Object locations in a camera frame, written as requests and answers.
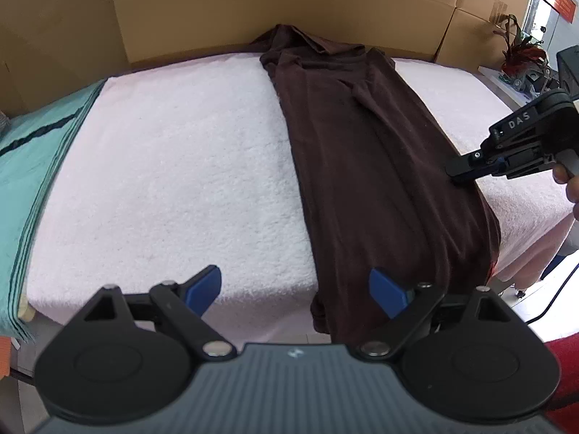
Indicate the dark brown sweater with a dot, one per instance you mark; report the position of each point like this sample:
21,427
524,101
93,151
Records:
384,167

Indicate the white desk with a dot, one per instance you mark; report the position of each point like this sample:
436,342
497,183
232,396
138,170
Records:
497,83

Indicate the orange cloth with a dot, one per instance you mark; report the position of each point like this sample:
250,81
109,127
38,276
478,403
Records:
3,355

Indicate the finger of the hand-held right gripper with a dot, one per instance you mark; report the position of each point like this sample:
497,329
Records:
466,167
529,162

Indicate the teal cloth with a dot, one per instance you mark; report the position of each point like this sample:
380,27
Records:
27,190

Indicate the brown cardboard panel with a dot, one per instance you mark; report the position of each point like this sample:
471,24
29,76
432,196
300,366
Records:
54,31
271,0
475,22

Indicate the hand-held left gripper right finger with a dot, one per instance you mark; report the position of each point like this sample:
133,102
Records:
386,291

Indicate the red-leaved plant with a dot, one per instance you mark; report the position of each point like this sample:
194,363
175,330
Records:
522,52

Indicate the person's right hand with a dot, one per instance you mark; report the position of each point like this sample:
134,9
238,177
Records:
574,194

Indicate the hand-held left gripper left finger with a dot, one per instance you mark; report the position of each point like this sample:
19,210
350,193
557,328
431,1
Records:
203,287

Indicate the grey metal stand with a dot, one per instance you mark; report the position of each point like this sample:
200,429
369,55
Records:
524,82

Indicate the person's red clothing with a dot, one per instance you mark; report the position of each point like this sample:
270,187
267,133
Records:
565,361

